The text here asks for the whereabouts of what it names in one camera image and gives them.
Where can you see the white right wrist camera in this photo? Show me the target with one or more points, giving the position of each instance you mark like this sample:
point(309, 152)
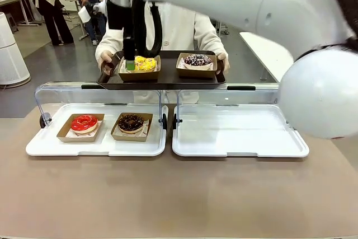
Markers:
point(84, 14)

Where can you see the chocolate glazed donut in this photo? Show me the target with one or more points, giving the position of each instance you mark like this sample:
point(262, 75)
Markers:
point(124, 123)

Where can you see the person in cream cardigan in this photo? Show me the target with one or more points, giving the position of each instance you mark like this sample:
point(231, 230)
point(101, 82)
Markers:
point(179, 32)

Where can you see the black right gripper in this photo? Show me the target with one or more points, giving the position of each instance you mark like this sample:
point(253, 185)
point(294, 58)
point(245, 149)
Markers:
point(117, 18)

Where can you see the person's left hand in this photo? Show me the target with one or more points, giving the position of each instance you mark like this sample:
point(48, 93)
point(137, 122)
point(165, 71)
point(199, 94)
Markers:
point(226, 64)

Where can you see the yellow glazed donut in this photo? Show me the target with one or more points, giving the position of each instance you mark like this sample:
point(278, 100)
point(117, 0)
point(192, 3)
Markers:
point(140, 76)

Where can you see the grey pedestal stand table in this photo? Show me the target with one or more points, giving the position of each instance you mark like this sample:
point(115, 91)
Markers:
point(82, 33)

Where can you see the person's right forearm cream sleeve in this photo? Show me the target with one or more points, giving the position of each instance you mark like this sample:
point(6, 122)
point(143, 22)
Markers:
point(109, 41)

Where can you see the dark donut with pink sprinkles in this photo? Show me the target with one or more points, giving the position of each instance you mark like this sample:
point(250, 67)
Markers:
point(197, 60)

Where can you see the clear hinged display lid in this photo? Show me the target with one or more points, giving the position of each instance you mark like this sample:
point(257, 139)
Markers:
point(223, 96)
point(98, 94)

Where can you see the white side table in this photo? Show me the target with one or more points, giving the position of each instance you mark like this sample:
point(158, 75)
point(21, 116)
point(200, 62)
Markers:
point(263, 51)

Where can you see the white cylindrical air purifier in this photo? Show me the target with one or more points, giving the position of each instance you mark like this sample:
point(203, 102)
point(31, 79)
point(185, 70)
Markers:
point(11, 54)

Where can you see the brown cardboard donut box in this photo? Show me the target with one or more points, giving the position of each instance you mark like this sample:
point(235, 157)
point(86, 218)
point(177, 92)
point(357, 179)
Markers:
point(195, 73)

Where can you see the white display tray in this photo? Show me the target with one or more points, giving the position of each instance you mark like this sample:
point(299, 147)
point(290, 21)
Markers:
point(240, 135)
point(106, 148)

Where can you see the red glazed donut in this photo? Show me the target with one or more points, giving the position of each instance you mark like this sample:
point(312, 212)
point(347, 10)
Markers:
point(65, 137)
point(78, 125)

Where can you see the dark brown serving tray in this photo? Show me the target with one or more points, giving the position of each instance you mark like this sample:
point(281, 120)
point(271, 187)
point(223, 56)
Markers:
point(167, 82)

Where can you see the person's right hand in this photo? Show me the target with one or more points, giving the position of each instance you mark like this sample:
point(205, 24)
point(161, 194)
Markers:
point(104, 56)

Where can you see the yellow sprinkled donut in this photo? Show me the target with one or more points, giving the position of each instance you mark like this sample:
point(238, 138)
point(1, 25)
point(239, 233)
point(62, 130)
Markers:
point(145, 64)

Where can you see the person's left forearm cream sleeve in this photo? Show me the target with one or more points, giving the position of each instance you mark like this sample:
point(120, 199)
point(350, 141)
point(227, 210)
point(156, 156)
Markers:
point(212, 37)

